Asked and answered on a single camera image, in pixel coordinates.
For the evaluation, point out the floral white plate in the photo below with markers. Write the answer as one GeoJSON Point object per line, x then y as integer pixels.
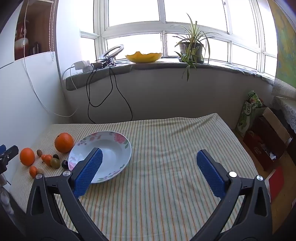
{"type": "Point", "coordinates": [115, 148]}

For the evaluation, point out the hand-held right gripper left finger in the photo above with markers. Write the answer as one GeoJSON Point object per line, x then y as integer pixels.
{"type": "Point", "coordinates": [90, 171]}

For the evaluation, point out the wooden shelf cabinet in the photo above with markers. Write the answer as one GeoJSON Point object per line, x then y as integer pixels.
{"type": "Point", "coordinates": [39, 23]}

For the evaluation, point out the small brown fruit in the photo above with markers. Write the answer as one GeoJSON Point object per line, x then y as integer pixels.
{"type": "Point", "coordinates": [40, 171]}

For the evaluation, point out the brown cardboard box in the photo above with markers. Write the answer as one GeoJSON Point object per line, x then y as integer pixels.
{"type": "Point", "coordinates": [261, 139]}

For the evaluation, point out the white window frame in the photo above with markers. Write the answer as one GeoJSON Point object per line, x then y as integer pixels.
{"type": "Point", "coordinates": [134, 29]}

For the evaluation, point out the striped table cloth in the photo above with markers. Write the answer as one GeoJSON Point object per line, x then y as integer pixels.
{"type": "Point", "coordinates": [161, 150]}

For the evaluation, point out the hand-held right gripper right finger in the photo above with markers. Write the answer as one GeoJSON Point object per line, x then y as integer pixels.
{"type": "Point", "coordinates": [211, 176]}

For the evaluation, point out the small tangerine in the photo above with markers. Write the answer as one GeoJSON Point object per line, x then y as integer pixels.
{"type": "Point", "coordinates": [33, 171]}

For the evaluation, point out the white lace cloth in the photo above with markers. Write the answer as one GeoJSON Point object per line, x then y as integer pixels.
{"type": "Point", "coordinates": [288, 111]}

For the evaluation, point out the green printed bag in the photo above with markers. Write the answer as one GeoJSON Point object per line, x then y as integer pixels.
{"type": "Point", "coordinates": [247, 113]}

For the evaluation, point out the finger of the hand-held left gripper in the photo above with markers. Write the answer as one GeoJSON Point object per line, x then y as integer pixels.
{"type": "Point", "coordinates": [9, 154]}

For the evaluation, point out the wall poster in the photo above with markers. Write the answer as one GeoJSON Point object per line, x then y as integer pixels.
{"type": "Point", "coordinates": [285, 46]}

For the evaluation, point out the white power strip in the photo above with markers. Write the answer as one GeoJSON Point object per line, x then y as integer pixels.
{"type": "Point", "coordinates": [83, 66]}

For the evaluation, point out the large orange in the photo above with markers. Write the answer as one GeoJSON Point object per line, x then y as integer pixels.
{"type": "Point", "coordinates": [64, 142]}

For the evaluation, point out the dark plum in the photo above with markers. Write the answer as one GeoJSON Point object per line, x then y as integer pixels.
{"type": "Point", "coordinates": [65, 164]}
{"type": "Point", "coordinates": [56, 156]}

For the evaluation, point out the person's left hand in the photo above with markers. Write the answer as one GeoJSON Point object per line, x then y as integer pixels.
{"type": "Point", "coordinates": [5, 197]}

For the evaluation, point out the small orange kumquat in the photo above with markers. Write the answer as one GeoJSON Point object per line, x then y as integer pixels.
{"type": "Point", "coordinates": [43, 157]}

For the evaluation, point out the brown kiwi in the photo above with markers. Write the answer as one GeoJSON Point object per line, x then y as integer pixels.
{"type": "Point", "coordinates": [39, 152]}

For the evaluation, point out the red white figurine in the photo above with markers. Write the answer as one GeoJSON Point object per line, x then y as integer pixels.
{"type": "Point", "coordinates": [21, 39]}

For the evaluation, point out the tangerine with stem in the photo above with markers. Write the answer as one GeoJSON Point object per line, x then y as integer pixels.
{"type": "Point", "coordinates": [48, 159]}

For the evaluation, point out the red box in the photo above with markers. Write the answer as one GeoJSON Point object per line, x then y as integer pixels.
{"type": "Point", "coordinates": [276, 183]}

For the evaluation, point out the yellow bowl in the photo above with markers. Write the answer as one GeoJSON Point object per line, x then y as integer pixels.
{"type": "Point", "coordinates": [143, 58]}

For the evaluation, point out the green tomato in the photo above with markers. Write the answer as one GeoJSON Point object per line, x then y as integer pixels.
{"type": "Point", "coordinates": [55, 163]}

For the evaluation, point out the medium orange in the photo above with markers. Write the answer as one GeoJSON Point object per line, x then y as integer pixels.
{"type": "Point", "coordinates": [27, 157]}

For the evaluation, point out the potted spider plant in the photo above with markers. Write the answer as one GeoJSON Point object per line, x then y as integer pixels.
{"type": "Point", "coordinates": [190, 47]}

